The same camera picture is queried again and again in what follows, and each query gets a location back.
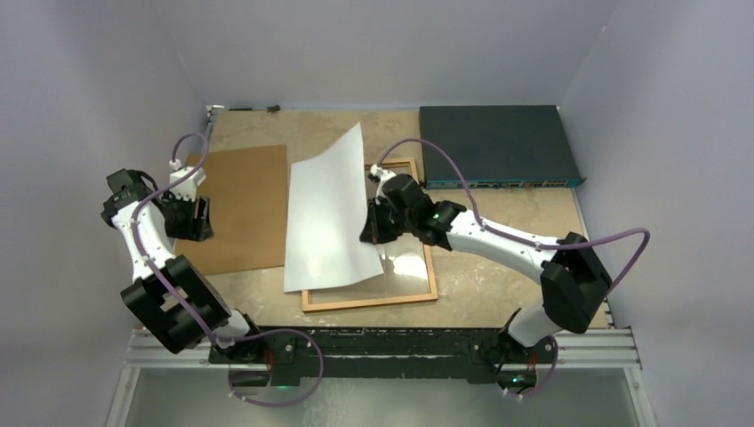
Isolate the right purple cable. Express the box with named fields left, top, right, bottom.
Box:
left=374, top=137, right=652, bottom=400

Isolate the plant photo print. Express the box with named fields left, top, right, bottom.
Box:
left=283, top=123, right=384, bottom=294

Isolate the dark blue network switch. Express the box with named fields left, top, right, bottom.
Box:
left=419, top=105, right=585, bottom=189

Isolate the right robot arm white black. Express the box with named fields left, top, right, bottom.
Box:
left=359, top=169, right=613, bottom=362

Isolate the aluminium rail base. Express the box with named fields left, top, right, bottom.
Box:
left=124, top=327, right=640, bottom=369

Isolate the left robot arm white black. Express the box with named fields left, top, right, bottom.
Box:
left=100, top=169, right=265, bottom=364

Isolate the brown cardboard backing board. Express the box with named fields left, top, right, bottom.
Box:
left=176, top=145, right=288, bottom=276

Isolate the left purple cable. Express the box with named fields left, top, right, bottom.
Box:
left=130, top=132, right=325, bottom=409

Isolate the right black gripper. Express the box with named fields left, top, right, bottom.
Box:
left=362, top=196, right=417, bottom=245

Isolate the wooden picture frame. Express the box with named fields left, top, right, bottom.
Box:
left=301, top=157, right=439, bottom=313

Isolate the purple cable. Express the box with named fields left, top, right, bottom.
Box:
left=374, top=137, right=652, bottom=400
left=130, top=132, right=325, bottom=409

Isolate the black mounting plate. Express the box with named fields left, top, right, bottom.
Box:
left=208, top=326, right=557, bottom=386

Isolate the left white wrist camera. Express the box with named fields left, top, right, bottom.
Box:
left=167, top=160, right=206, bottom=202

